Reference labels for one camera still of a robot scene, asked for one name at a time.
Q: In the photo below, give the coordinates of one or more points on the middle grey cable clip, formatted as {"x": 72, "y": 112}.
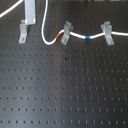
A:
{"x": 67, "y": 29}

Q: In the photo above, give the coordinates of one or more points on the left grey cable clip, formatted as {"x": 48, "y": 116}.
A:
{"x": 23, "y": 32}

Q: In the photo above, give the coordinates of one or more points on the right grey cable clip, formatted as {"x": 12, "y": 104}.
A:
{"x": 107, "y": 30}

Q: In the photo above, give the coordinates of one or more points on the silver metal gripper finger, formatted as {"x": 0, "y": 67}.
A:
{"x": 30, "y": 12}

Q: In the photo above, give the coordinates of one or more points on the grey cable clip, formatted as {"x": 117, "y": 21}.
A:
{"x": 67, "y": 29}
{"x": 23, "y": 32}
{"x": 107, "y": 30}

